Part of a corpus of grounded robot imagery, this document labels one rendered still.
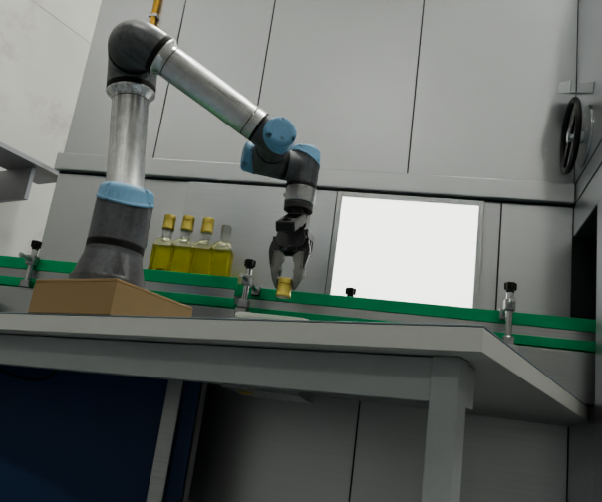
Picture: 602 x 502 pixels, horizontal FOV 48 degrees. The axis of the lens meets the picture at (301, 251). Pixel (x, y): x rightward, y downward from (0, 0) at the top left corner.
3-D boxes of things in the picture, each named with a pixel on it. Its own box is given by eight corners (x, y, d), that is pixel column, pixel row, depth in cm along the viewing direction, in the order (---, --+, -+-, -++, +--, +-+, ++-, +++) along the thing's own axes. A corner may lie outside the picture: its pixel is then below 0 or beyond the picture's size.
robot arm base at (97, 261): (113, 283, 127) (124, 233, 130) (50, 281, 133) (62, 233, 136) (157, 303, 140) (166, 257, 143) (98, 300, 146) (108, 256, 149)
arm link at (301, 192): (312, 184, 163) (279, 183, 165) (309, 201, 162) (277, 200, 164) (319, 195, 170) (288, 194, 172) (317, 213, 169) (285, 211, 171)
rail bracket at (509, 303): (510, 383, 165) (514, 294, 172) (520, 376, 150) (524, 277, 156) (489, 381, 166) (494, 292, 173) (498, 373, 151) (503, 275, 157)
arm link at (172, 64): (129, -12, 149) (310, 122, 152) (128, 16, 159) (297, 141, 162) (96, 23, 145) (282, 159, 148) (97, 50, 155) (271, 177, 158)
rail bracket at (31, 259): (34, 291, 182) (46, 243, 186) (19, 284, 175) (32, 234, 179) (21, 289, 183) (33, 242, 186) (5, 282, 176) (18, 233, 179)
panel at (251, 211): (476, 318, 190) (483, 204, 200) (477, 316, 187) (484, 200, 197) (172, 288, 207) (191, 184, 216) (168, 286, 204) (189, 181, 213)
